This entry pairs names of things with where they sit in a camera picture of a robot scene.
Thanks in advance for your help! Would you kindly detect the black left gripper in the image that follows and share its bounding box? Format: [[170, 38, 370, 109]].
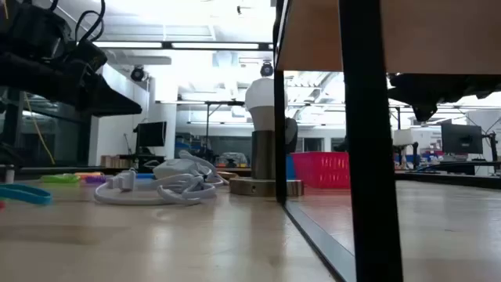
[[0, 49, 143, 118]]

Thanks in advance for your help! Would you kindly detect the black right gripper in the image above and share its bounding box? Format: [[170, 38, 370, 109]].
[[387, 73, 470, 107]]

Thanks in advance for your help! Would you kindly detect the green plastic ring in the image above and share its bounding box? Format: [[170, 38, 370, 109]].
[[40, 174, 82, 185]]

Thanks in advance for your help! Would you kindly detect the blue rubber band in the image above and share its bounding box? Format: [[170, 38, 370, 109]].
[[0, 183, 53, 206]]

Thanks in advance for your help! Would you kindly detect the blue plastic basket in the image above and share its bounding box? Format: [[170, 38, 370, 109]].
[[285, 155, 297, 181]]

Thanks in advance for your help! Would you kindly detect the white shade desk lamp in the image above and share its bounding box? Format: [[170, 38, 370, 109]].
[[392, 128, 420, 170]]

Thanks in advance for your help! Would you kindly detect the black computer monitor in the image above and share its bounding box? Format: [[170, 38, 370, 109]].
[[441, 123, 484, 155], [135, 121, 168, 149]]

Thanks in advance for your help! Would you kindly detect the long ceiling light fixture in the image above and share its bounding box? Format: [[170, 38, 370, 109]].
[[92, 41, 275, 51]]

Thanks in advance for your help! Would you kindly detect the wooden shelf board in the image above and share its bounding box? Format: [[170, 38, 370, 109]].
[[276, 0, 501, 75]]

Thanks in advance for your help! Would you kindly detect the stack of wooden blocks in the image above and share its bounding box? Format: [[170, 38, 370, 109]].
[[100, 154, 133, 169]]

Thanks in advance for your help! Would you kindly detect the red plastic basket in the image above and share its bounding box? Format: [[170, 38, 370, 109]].
[[291, 151, 351, 190]]

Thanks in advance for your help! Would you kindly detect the person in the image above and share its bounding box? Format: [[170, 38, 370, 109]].
[[285, 117, 299, 154]]

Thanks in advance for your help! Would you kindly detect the white light bulb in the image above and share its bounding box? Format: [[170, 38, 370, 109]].
[[244, 77, 276, 132]]

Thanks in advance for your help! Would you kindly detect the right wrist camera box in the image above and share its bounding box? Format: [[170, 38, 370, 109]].
[[410, 102, 439, 123]]

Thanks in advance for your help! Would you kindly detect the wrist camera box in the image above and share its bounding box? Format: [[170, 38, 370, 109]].
[[410, 102, 439, 123], [74, 38, 109, 74]]

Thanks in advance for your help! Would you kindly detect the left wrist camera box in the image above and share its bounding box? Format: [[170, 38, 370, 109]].
[[74, 38, 109, 74]]

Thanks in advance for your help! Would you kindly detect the wooden panel with black frame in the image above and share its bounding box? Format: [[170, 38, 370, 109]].
[[272, 0, 405, 282]]

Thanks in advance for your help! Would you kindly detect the yellow extension cable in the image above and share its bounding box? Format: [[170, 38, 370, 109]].
[[2, 0, 56, 165]]

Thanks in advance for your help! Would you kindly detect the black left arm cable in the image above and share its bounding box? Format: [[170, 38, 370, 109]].
[[74, 0, 107, 44]]

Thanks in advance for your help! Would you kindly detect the white power cord with switch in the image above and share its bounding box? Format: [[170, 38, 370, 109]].
[[92, 150, 230, 207]]

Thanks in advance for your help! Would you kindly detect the black stand frame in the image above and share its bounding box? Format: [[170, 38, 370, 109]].
[[203, 100, 247, 152]]

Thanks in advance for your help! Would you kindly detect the black metal table frame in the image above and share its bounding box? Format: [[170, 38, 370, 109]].
[[0, 166, 501, 192]]

